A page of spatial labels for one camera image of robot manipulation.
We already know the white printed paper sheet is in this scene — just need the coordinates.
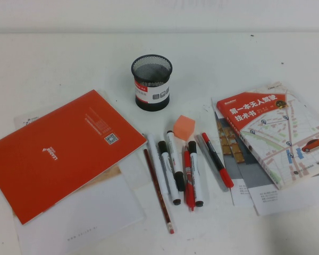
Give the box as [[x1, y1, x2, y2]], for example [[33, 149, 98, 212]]
[[248, 169, 319, 216]]

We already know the black mesh pen holder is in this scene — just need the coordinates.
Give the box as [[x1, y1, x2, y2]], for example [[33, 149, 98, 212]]
[[130, 54, 174, 111]]

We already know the plain white paper sheet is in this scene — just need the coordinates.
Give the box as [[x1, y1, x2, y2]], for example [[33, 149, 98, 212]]
[[119, 148, 152, 191]]

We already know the white marker with black cap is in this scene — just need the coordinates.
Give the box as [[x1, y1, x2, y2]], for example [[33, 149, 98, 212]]
[[157, 140, 182, 206], [188, 141, 205, 208], [166, 130, 186, 192]]

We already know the dark red pencil with eraser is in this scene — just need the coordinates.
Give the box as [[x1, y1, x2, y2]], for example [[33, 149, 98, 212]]
[[143, 148, 175, 235]]

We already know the grey photo brochure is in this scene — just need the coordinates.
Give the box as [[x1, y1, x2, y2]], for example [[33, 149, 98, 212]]
[[211, 97, 282, 208]]

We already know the book with map cover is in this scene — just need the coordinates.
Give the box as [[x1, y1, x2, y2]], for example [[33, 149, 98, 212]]
[[216, 84, 319, 191]]

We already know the orange cube eraser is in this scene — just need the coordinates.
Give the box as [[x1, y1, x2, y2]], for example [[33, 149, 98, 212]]
[[173, 114, 197, 142]]

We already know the white leaflet with small print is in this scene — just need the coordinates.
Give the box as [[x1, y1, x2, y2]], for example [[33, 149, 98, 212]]
[[13, 89, 109, 131]]

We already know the white brochure with web address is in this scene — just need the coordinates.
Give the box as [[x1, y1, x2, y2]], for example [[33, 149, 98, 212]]
[[14, 174, 147, 255]]

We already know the black pen with red caps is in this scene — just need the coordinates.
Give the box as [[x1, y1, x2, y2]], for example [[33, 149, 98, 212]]
[[201, 132, 234, 189]]

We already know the tan printed sheet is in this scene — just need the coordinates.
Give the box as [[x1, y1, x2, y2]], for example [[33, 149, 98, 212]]
[[78, 164, 122, 191]]

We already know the grey translucent pen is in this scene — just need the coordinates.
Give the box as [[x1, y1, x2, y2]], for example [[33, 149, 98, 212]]
[[195, 134, 229, 192]]

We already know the white pen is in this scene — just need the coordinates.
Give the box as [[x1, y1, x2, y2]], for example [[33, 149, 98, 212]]
[[146, 133, 171, 197]]

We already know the orange LEADOR booklet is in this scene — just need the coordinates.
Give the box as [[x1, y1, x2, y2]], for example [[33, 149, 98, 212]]
[[0, 89, 148, 226]]

